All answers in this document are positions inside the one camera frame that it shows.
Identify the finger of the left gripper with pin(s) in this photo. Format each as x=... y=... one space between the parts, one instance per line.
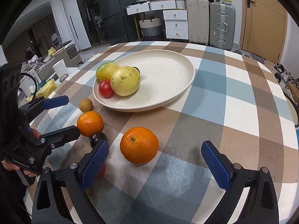
x=55 y=102
x=58 y=138

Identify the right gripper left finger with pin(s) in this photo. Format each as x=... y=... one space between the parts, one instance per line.
x=49 y=205

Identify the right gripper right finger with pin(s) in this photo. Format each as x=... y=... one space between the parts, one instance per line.
x=261 y=204

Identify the small orange tangerine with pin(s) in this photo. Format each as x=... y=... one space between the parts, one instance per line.
x=89 y=123

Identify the dark purple plum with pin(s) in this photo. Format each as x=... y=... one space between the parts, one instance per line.
x=96 y=138

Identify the brown kiwi-like fruit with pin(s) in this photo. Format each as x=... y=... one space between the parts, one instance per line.
x=85 y=105

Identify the red tomato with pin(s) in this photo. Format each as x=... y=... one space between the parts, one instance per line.
x=102 y=171
x=105 y=89

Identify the large orange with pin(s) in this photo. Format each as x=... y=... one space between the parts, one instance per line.
x=139 y=145

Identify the small brown longan fruit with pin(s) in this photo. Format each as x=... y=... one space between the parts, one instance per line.
x=87 y=191

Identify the person left hand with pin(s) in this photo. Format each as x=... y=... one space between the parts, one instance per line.
x=12 y=167

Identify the yellow snack bag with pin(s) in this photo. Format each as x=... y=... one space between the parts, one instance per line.
x=47 y=89

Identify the green yellow round fruit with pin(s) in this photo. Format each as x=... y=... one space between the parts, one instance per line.
x=105 y=71

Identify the yellow guava fruit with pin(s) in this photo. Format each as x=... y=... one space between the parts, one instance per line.
x=125 y=81

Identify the round black-rimmed tray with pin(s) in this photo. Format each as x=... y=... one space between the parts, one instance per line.
x=293 y=110

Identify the checkered tablecloth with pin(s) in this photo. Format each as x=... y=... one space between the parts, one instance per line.
x=234 y=101

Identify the cream oval plate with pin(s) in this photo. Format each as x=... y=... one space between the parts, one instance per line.
x=165 y=76

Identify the black refrigerator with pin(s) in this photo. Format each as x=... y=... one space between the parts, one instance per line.
x=120 y=26

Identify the wicker laundry basket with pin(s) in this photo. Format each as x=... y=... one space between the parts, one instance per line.
x=151 y=27

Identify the white drawer desk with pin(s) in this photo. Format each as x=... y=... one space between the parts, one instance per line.
x=174 y=16

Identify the wooden door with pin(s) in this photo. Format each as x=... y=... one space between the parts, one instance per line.
x=264 y=24

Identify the beige suitcase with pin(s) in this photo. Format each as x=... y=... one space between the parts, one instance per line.
x=198 y=21

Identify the silver suitcase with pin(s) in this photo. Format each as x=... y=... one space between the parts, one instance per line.
x=222 y=26

